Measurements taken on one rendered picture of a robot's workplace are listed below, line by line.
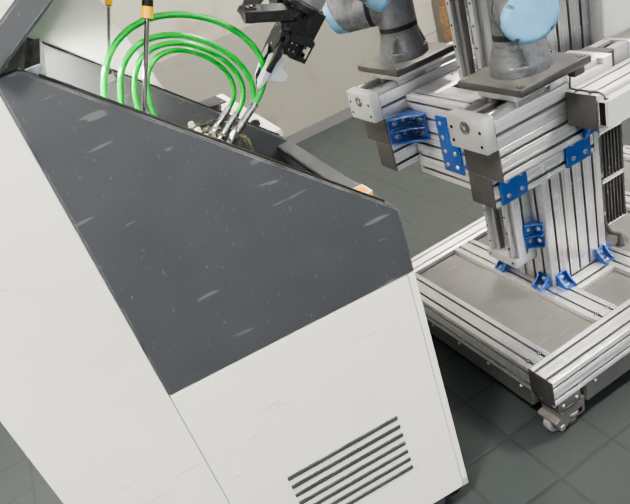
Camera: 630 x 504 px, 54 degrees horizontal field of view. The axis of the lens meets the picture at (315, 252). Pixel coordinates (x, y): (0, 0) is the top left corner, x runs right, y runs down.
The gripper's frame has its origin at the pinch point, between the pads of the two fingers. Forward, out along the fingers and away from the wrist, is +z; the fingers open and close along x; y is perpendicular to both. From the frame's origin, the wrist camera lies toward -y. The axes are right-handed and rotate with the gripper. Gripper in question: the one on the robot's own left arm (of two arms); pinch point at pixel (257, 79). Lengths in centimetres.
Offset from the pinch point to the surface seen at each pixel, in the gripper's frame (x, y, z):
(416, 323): -44, 44, 24
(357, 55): 295, 167, 46
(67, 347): -50, -28, 44
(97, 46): 30.8, -31.2, 17.9
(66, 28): 31, -39, 17
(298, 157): 9.4, 23.7, 18.6
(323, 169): -4.5, 24.6, 13.5
